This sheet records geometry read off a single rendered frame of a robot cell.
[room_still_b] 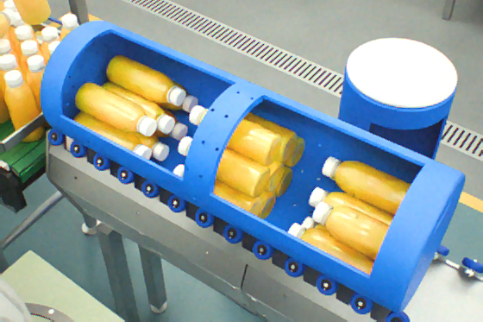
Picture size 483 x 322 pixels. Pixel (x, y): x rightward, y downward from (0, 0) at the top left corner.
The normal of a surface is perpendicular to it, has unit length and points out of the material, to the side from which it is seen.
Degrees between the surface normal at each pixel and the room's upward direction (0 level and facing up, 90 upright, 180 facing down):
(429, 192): 7
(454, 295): 0
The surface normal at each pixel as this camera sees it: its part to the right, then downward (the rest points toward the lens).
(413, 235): -0.35, -0.19
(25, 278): 0.02, -0.70
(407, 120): -0.02, 0.70
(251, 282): -0.52, 0.31
